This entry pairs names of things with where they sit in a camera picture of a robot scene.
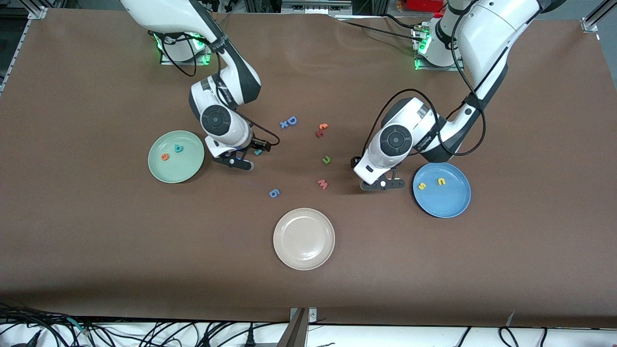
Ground pale green plate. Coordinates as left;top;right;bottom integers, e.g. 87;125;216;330
148;130;205;184

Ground beige plate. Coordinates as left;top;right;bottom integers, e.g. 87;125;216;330
273;208;335;271

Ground blue plate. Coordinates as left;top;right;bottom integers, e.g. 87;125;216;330
413;161;471;218

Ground red box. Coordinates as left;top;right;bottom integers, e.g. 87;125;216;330
406;0;446;13

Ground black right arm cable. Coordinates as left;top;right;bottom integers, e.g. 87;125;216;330
153;31;281;146

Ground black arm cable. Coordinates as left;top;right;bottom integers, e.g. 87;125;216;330
364;0;487;157
153;31;281;146

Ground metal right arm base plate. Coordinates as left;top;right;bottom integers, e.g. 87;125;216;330
160;46;214;66

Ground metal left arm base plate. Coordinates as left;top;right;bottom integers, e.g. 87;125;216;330
413;27;466;72

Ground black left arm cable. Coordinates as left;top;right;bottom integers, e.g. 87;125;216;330
364;0;487;157

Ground aluminium frame profile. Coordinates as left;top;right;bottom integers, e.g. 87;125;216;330
281;0;353;16

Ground metal clamp bracket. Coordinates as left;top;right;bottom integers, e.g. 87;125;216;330
277;307;318;347

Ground teal network cable plug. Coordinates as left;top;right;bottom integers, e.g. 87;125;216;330
67;317;91;336

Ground aluminium edge rail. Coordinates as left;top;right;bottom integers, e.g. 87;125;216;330
0;18;30;94

